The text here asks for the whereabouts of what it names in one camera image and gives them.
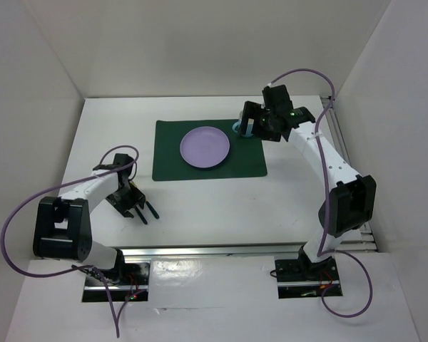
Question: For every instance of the light blue mug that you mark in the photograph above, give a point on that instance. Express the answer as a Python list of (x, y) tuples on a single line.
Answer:
[(237, 126)]

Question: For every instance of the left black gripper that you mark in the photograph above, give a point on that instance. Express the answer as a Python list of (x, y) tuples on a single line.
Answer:
[(136, 197)]

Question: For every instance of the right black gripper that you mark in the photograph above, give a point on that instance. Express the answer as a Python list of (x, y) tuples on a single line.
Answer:
[(252, 110)]

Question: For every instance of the gold fork green handle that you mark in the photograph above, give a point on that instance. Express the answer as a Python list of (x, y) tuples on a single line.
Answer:
[(140, 215)]

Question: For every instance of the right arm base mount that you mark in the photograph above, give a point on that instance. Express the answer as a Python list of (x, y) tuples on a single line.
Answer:
[(294, 283)]

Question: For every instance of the dark green placemat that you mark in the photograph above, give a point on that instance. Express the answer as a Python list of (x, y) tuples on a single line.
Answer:
[(245, 160)]

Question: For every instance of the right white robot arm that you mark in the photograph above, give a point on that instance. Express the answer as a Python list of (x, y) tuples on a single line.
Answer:
[(349, 196)]

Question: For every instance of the purple plate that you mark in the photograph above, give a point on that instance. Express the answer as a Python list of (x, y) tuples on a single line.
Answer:
[(204, 147)]

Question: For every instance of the aluminium rail front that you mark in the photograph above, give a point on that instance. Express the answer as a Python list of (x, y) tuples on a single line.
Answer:
[(210, 250)]

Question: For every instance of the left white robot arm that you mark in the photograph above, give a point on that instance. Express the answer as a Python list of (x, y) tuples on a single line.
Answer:
[(63, 224)]

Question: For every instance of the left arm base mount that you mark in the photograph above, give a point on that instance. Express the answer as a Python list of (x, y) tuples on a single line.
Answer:
[(131, 285)]

